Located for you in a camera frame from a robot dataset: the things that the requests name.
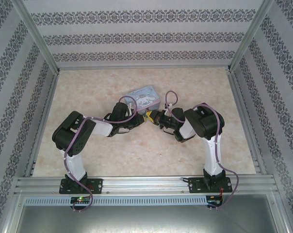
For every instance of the blue cartoon tin box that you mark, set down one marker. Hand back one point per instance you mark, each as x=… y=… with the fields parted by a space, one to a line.
x=142 y=98

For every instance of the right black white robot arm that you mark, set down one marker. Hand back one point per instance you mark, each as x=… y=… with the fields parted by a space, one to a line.
x=204 y=121

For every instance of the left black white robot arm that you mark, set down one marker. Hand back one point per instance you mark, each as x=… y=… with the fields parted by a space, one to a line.
x=71 y=136

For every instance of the right small circuit board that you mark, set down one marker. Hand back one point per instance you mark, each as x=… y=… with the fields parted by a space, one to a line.
x=215 y=202

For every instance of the small circuit board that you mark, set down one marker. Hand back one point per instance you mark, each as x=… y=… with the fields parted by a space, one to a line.
x=80 y=199
x=215 y=202

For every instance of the left small circuit board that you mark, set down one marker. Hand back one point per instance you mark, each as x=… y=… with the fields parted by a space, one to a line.
x=80 y=199

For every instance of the grey metal sheet panel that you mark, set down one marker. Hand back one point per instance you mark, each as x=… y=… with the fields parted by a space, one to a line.
x=146 y=221

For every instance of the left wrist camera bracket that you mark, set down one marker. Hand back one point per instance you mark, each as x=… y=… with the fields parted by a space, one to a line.
x=131 y=108

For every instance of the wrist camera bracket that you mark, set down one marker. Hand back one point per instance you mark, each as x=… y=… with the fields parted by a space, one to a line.
x=168 y=106
x=131 y=108

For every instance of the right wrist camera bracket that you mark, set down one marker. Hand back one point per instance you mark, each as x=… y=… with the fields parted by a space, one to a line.
x=168 y=106

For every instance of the aluminium mounting rail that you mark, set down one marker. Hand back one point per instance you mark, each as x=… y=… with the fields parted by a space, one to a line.
x=146 y=184

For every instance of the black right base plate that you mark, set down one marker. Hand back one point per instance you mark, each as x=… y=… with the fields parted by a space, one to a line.
x=195 y=185

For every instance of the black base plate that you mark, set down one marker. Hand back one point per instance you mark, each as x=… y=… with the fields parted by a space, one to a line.
x=98 y=185
x=195 y=185

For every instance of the aluminium side rail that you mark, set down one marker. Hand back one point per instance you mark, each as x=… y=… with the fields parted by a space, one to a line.
x=43 y=121
x=246 y=116

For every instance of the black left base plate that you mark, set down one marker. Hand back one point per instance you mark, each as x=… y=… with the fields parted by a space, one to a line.
x=98 y=185

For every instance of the aluminium frame post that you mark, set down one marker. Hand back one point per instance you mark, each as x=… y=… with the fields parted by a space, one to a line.
x=250 y=34
x=35 y=34

